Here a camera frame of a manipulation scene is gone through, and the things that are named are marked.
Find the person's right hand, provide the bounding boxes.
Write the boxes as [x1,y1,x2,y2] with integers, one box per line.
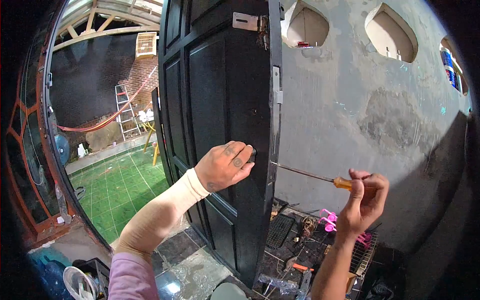
[335,168,390,241]

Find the person's left hand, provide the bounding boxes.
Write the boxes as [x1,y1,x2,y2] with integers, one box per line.
[194,141,258,194]

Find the person's right fingers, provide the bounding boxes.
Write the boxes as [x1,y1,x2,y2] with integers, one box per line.
[361,173,390,214]

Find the person's left fingers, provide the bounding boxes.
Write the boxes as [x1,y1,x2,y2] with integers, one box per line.
[223,141,258,164]

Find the person's left thumb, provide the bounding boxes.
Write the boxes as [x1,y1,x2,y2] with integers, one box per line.
[229,163,256,185]

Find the person's right thumb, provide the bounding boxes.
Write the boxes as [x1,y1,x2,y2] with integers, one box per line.
[348,168,365,203]

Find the orange handled screwdriver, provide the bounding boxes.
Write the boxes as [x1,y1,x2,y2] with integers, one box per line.
[271,161,376,192]

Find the pink plastic toy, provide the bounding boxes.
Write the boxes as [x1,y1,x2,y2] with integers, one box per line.
[318,209,373,247]

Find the metal lock faceplate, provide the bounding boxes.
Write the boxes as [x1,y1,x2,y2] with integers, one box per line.
[271,66,284,157]

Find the black panelled door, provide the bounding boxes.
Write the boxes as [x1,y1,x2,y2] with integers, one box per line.
[152,0,284,288]

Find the yellow legged table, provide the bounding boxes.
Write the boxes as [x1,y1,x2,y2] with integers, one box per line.
[135,109,160,167]

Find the clear plastic bag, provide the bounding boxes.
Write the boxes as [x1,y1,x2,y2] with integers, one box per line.
[257,273,301,296]

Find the aluminium ladder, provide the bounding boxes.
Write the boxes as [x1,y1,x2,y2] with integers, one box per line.
[115,84,142,142]

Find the silver door hasp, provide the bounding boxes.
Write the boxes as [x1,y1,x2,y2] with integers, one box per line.
[232,12,270,51]

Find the red hammock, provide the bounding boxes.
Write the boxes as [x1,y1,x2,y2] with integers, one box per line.
[56,65,158,133]

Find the large grey rock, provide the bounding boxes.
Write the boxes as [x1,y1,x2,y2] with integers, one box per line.
[85,121,124,152]

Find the white bird cage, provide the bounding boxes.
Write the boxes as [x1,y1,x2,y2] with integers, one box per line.
[135,32,158,60]

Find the blue white sealant tube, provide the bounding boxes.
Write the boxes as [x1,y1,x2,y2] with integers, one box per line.
[440,47,459,91]

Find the black crate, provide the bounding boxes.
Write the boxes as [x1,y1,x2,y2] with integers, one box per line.
[75,258,112,298]

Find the blue standing fan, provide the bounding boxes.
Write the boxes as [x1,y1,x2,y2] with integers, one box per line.
[53,134,71,166]

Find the clear plastic container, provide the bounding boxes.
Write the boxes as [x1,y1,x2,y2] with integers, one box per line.
[63,265,99,300]

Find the blue water jug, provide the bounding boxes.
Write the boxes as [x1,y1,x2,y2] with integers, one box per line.
[28,247,76,300]

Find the coil of brown wire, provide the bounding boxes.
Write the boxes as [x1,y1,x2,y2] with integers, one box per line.
[301,215,319,238]

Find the black wire grill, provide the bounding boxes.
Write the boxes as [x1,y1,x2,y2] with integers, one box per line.
[265,214,296,250]

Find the white wire rack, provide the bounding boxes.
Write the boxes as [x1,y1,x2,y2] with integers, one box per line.
[349,230,379,279]

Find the red wooden window frame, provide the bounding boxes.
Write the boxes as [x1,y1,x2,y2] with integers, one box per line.
[5,22,77,242]

